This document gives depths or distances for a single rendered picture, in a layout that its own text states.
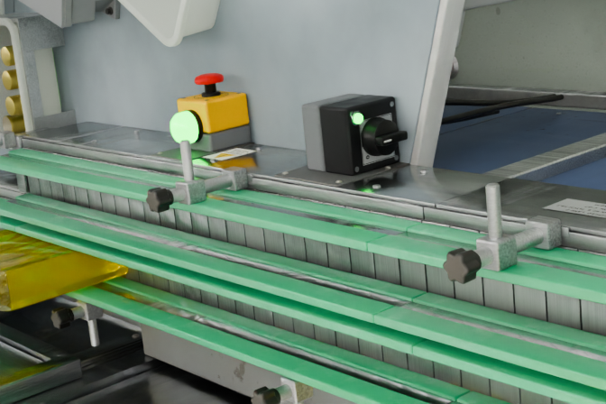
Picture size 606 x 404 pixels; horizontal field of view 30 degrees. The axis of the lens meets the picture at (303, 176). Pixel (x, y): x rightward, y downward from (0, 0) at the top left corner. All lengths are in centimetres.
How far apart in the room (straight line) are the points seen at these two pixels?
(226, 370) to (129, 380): 18
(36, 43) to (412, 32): 81
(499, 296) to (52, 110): 104
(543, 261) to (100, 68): 102
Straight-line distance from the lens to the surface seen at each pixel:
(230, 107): 152
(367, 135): 128
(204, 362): 156
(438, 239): 110
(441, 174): 127
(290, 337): 135
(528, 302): 109
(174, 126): 152
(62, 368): 163
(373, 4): 134
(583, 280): 96
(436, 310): 113
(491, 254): 98
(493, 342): 103
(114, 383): 164
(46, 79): 194
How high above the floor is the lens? 167
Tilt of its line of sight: 38 degrees down
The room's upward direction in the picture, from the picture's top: 106 degrees counter-clockwise
